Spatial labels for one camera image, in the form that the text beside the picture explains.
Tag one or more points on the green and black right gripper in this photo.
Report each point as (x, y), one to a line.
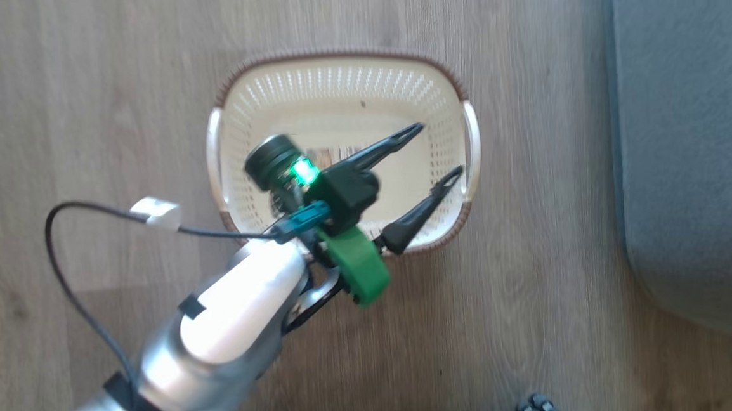
(356, 265)

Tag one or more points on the white and grey right robot arm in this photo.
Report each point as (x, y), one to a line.
(239, 306)

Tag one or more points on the cream plastic laundry basket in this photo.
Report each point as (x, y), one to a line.
(347, 96)

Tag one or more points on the yellow and grey sofa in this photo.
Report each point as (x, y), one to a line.
(693, 155)

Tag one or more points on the black cylindrical wrist camera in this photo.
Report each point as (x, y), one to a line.
(273, 162)

